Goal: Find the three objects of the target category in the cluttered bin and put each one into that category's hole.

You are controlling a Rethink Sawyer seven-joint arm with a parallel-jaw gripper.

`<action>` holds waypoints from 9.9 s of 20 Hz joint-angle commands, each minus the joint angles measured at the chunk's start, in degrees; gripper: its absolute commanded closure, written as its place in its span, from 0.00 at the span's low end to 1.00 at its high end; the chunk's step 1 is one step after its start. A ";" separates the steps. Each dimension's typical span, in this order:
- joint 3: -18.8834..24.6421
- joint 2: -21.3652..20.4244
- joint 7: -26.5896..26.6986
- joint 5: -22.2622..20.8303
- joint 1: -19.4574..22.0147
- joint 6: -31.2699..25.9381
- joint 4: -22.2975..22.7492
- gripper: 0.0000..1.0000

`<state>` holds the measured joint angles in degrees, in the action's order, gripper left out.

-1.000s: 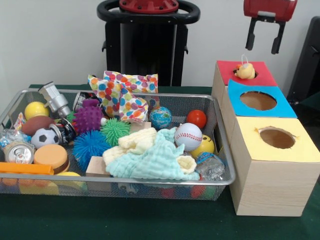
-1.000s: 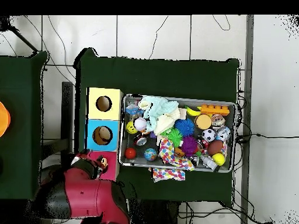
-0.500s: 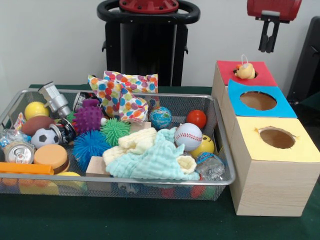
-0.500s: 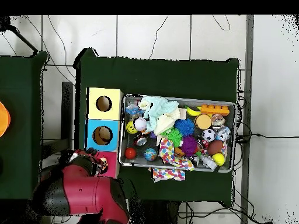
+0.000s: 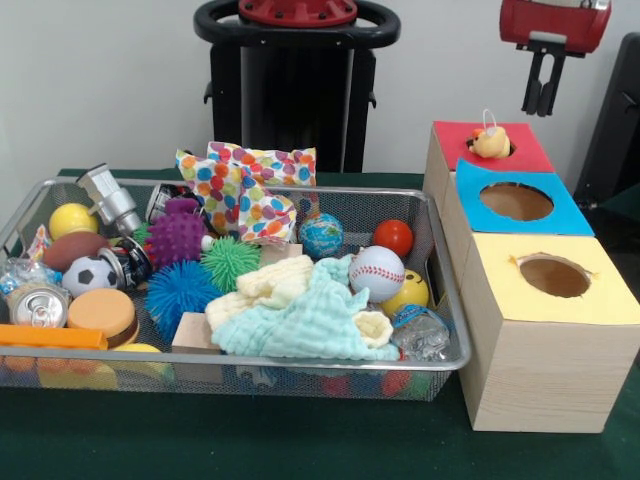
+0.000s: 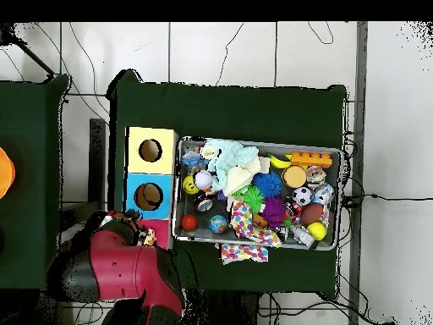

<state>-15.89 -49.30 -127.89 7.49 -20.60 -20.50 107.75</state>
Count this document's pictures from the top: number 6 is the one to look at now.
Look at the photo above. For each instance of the dark green table cloth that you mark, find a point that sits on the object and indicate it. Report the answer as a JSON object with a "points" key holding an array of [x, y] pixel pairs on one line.
{"points": [[236, 111]]}

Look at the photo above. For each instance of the blue spiky ball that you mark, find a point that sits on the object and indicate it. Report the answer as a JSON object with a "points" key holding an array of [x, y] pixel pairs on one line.
{"points": [[267, 184]]}

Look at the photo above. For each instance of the plain yellow ball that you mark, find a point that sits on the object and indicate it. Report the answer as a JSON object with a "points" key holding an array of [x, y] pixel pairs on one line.
{"points": [[317, 231]]}

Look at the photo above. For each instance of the orange round object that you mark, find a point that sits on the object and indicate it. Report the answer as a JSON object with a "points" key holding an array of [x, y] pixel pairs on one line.
{"points": [[6, 172]]}

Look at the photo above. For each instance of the brown toy football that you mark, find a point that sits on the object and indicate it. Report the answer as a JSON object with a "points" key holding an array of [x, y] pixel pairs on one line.
{"points": [[311, 214]]}

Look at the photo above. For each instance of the teal muslin cloth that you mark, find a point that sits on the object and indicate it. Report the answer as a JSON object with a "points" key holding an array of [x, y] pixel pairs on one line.
{"points": [[230, 154]]}

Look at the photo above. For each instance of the black upright panel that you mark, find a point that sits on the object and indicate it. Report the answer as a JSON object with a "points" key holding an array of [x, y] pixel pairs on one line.
{"points": [[97, 169]]}

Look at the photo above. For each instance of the yellow plush duck toy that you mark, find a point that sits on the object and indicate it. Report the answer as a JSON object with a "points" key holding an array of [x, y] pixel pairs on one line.
{"points": [[150, 237]]}

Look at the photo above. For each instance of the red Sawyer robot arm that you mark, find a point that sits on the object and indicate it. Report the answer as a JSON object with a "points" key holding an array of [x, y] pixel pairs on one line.
{"points": [[125, 271]]}

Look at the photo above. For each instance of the orange toy brick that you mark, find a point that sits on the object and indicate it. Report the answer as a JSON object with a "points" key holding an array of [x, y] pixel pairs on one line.
{"points": [[311, 159]]}

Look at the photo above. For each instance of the shallow mesh bin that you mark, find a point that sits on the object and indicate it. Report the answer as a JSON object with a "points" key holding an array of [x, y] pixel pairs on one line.
{"points": [[304, 245]]}

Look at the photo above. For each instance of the dark green side-table cloth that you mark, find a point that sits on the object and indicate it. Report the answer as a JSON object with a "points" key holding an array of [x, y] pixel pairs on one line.
{"points": [[30, 135]]}

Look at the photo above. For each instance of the red orange ball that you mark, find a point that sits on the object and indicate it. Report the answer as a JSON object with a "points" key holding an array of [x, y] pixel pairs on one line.
{"points": [[188, 222]]}

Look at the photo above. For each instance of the wooden three-hole box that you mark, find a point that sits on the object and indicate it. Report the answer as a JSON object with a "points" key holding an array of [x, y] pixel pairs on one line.
{"points": [[152, 166]]}

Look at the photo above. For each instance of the pale yellow muslin cloth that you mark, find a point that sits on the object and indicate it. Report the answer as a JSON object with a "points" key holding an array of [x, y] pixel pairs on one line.
{"points": [[240, 177]]}

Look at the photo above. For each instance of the white baseball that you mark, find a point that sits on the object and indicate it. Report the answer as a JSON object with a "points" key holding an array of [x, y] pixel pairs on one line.
{"points": [[203, 179]]}

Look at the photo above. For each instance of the purple knobbly toy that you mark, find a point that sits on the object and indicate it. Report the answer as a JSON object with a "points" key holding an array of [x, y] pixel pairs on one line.
{"points": [[274, 211]]}

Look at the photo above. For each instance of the green spiky ball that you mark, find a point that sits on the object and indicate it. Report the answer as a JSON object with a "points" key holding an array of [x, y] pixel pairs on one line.
{"points": [[253, 198], [238, 193]]}

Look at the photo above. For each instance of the orange foam disc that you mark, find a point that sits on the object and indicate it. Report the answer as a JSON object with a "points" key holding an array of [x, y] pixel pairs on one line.
{"points": [[294, 176]]}

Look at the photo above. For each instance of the blue green globe ball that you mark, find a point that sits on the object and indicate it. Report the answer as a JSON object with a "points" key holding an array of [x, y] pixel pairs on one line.
{"points": [[218, 224]]}

